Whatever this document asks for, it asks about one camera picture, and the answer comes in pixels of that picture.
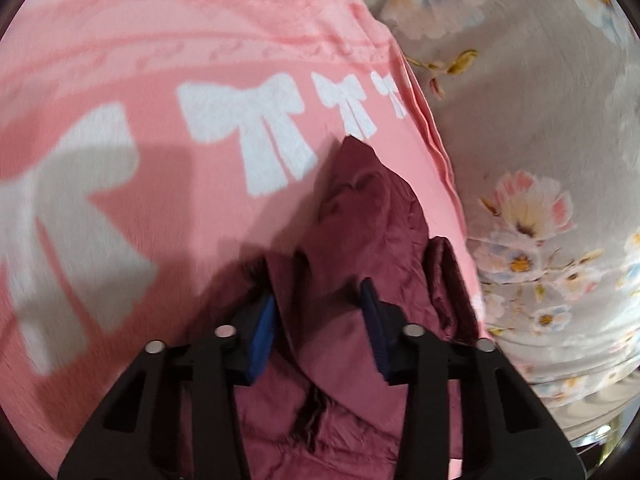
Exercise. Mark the pink blanket with white bows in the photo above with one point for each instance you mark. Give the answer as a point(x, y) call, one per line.
point(150, 170)

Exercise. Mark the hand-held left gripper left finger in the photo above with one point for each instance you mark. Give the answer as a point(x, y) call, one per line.
point(262, 336)

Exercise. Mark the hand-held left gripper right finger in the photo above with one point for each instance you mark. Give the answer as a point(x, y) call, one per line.
point(371, 316)

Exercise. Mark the maroon puffer jacket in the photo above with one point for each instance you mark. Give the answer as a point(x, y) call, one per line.
point(360, 230)

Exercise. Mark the grey floral bedsheet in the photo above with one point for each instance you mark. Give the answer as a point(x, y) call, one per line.
point(540, 125)

